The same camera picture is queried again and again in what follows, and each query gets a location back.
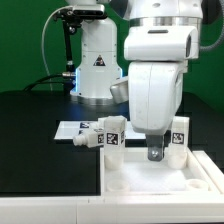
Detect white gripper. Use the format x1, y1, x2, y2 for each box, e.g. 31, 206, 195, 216
128, 62, 184, 162

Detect white square tabletop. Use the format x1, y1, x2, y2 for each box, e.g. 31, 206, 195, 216
101, 148, 221, 195

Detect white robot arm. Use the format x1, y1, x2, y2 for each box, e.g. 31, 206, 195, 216
66, 0, 224, 161

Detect white right fence bar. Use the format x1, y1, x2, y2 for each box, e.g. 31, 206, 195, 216
193, 151, 224, 195

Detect white fence bar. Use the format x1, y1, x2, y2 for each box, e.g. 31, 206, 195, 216
0, 195, 224, 224
193, 151, 224, 195

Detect white front fence bar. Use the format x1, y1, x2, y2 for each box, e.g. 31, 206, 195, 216
0, 195, 224, 224

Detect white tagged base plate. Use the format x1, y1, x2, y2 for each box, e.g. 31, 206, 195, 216
54, 121, 145, 140

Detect braided grey wrist cable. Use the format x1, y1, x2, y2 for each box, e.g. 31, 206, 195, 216
199, 0, 224, 53

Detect black cables on table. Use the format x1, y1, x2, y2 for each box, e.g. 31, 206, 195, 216
23, 72, 77, 93

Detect grey camera cable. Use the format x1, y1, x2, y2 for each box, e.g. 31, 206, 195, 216
41, 6, 64, 92

